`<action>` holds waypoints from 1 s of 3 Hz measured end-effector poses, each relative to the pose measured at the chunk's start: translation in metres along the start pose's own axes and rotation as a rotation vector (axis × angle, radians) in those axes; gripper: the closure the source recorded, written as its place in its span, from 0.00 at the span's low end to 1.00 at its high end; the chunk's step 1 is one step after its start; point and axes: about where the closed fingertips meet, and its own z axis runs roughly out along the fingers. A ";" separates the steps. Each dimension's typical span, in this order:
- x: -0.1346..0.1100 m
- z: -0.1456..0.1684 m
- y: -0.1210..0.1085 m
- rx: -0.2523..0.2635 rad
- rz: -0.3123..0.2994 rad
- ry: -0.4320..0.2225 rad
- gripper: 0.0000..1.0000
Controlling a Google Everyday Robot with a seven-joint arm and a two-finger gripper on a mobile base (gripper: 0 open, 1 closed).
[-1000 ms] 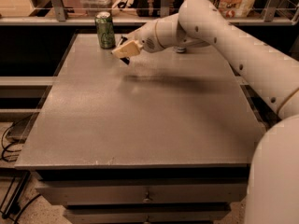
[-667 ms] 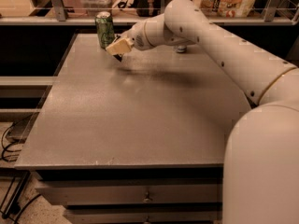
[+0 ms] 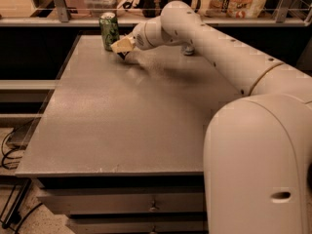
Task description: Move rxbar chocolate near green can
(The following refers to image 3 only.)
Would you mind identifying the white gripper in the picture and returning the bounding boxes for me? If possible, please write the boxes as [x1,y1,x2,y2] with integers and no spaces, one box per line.
[111,23,150,54]

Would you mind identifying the black rxbar chocolate wrapper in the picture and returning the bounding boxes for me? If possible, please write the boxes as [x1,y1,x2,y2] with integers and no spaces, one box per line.
[117,52,130,59]

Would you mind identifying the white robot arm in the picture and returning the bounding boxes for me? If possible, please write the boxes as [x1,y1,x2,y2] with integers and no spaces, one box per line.
[112,1,312,234]

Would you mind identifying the green soda can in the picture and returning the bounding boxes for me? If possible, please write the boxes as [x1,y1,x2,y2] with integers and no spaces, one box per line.
[99,12,120,51]

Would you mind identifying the silver blue energy can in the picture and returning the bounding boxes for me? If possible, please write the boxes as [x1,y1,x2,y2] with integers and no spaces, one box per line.
[181,44,195,56]

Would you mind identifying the grey metal railing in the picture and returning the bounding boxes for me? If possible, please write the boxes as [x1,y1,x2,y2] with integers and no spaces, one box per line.
[0,0,312,27]

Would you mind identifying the grey drawer cabinet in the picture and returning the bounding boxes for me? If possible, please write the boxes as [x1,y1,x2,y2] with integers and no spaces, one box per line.
[17,35,239,234]

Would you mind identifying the printed snack bag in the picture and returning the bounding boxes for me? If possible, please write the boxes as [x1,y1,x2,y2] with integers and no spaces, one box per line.
[206,0,267,19]

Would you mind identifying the round drawer knob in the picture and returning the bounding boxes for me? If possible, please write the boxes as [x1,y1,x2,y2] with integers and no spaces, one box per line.
[149,204,158,213]

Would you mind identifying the black floor cables left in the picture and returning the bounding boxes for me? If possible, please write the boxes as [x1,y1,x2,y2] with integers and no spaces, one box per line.
[0,120,45,234]

